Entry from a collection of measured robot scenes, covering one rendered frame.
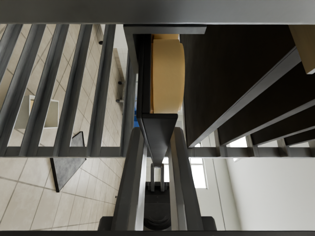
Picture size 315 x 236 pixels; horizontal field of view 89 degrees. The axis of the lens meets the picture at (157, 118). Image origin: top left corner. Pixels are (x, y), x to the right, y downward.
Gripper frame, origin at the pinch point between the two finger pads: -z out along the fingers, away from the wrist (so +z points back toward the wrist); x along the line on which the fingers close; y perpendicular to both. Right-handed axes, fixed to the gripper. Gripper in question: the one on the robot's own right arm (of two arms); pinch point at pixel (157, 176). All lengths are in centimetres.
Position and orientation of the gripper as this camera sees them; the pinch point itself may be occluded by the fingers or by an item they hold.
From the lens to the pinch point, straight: 41.5
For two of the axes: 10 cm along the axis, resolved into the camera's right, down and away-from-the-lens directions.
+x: 10.0, 0.0, 0.0
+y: 0.0, 1.8, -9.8
